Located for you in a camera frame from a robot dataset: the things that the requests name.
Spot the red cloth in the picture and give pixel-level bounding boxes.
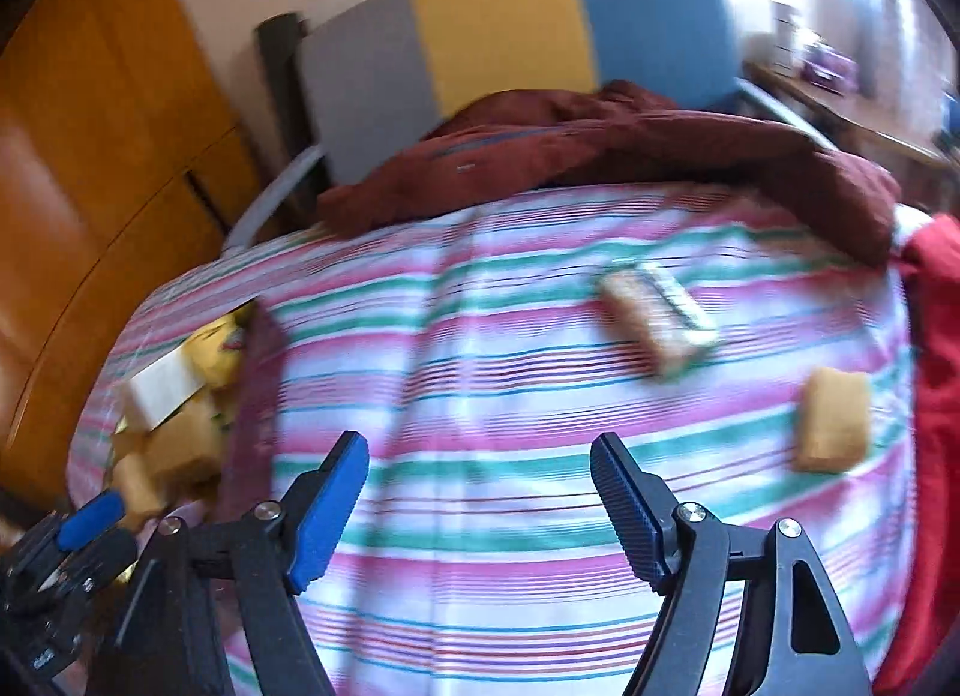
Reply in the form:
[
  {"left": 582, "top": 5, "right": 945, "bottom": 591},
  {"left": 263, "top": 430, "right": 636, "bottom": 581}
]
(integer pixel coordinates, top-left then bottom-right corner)
[{"left": 874, "top": 214, "right": 960, "bottom": 696}]

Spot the gold tin box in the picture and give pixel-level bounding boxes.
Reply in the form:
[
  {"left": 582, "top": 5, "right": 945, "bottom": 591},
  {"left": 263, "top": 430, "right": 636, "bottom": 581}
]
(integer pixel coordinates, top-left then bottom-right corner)
[{"left": 105, "top": 298, "right": 287, "bottom": 539}]

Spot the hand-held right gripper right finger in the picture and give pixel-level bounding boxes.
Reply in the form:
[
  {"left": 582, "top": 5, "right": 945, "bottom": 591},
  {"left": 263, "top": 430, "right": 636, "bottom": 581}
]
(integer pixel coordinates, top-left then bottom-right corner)
[{"left": 590, "top": 432, "right": 875, "bottom": 696}]

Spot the wooden desk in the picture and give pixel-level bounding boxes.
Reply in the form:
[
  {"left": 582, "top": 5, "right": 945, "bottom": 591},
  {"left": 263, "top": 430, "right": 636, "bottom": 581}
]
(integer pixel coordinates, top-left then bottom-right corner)
[{"left": 742, "top": 58, "right": 960, "bottom": 179}]

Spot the green and beige box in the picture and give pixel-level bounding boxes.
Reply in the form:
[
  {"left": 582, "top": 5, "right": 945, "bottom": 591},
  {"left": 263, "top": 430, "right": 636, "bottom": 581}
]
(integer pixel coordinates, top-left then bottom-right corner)
[{"left": 598, "top": 265, "right": 721, "bottom": 382}]

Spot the black rolled mat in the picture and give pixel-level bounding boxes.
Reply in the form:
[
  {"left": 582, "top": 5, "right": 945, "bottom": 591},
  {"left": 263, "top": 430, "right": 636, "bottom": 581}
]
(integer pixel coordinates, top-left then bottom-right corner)
[{"left": 255, "top": 12, "right": 331, "bottom": 194}]

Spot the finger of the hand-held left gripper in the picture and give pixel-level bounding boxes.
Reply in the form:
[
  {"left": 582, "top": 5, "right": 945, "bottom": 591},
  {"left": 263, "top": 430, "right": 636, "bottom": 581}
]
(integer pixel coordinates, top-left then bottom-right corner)
[
  {"left": 4, "top": 490, "right": 127, "bottom": 578},
  {"left": 45, "top": 529, "right": 140, "bottom": 596}
]

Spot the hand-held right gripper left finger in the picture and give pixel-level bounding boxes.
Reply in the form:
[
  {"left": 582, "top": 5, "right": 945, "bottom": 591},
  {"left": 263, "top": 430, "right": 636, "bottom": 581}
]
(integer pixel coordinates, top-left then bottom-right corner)
[{"left": 86, "top": 431, "right": 370, "bottom": 696}]

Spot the wooden wardrobe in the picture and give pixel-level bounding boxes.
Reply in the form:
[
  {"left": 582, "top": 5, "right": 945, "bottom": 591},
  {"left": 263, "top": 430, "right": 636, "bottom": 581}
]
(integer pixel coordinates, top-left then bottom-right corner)
[{"left": 0, "top": 0, "right": 271, "bottom": 502}]

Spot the grey yellow blue armchair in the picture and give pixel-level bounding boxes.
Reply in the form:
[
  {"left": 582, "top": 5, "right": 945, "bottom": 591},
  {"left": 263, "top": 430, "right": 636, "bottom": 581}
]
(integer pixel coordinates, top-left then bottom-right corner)
[{"left": 221, "top": 0, "right": 841, "bottom": 254}]

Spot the maroon jacket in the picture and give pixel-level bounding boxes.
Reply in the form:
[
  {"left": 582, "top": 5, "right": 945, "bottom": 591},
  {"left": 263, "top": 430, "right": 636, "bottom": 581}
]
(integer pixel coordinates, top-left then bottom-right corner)
[{"left": 317, "top": 81, "right": 899, "bottom": 268}]

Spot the small purple box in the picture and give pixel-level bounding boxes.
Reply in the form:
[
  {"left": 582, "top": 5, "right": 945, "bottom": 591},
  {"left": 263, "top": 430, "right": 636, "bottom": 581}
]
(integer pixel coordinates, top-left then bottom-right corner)
[{"left": 802, "top": 40, "right": 860, "bottom": 93}]

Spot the cream cardboard box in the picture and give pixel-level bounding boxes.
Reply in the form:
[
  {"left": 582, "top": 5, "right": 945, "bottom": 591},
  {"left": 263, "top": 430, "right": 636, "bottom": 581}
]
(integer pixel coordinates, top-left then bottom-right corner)
[{"left": 124, "top": 355, "right": 207, "bottom": 431}]

